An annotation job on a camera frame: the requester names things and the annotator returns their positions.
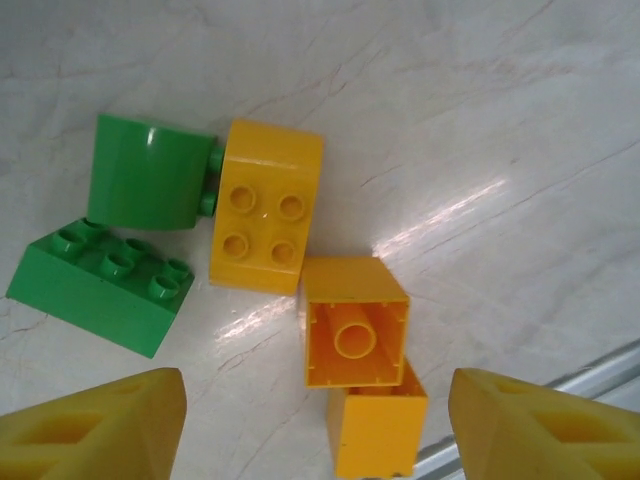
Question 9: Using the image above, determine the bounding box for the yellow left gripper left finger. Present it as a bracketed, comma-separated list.
[0, 367, 189, 480]

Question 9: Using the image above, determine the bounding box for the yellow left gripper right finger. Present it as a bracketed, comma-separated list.
[447, 367, 640, 480]

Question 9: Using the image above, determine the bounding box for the yellow square lego brick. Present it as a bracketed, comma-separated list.
[325, 357, 430, 480]
[299, 255, 411, 390]

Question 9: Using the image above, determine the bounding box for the green curved lego brick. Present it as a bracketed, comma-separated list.
[85, 113, 221, 234]

